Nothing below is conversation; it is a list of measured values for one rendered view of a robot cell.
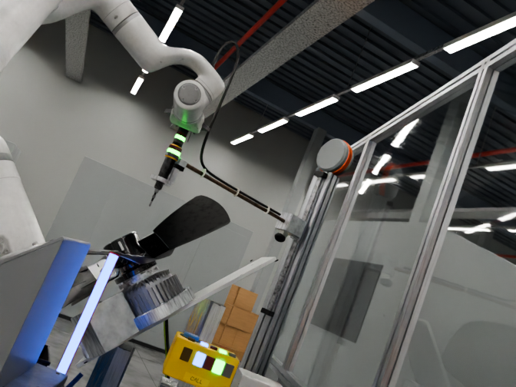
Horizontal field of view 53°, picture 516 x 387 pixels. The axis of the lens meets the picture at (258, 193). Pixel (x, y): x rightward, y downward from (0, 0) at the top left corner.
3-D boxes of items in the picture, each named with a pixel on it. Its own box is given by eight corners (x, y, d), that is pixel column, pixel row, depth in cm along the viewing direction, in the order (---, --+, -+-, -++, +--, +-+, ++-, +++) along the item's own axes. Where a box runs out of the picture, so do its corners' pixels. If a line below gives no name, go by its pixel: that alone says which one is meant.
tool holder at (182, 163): (167, 187, 170) (179, 160, 172) (179, 190, 165) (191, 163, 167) (146, 176, 165) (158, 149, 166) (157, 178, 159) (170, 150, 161)
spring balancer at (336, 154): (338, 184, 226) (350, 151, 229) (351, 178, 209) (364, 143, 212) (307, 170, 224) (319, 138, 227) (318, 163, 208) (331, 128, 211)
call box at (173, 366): (219, 393, 129) (236, 352, 131) (223, 404, 119) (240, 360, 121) (160, 370, 128) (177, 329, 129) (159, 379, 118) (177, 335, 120)
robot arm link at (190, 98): (192, 87, 151) (167, 106, 149) (193, 71, 138) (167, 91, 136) (210, 108, 151) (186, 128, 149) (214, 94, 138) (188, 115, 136)
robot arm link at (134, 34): (156, 2, 144) (223, 90, 152) (111, 36, 141) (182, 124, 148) (160, -8, 136) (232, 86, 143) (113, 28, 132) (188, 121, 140)
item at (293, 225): (289, 237, 211) (297, 219, 213) (302, 241, 206) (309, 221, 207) (273, 229, 205) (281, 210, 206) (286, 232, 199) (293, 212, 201)
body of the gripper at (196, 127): (167, 114, 151) (167, 124, 162) (199, 128, 152) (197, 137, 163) (176, 92, 152) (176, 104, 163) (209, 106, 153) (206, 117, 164)
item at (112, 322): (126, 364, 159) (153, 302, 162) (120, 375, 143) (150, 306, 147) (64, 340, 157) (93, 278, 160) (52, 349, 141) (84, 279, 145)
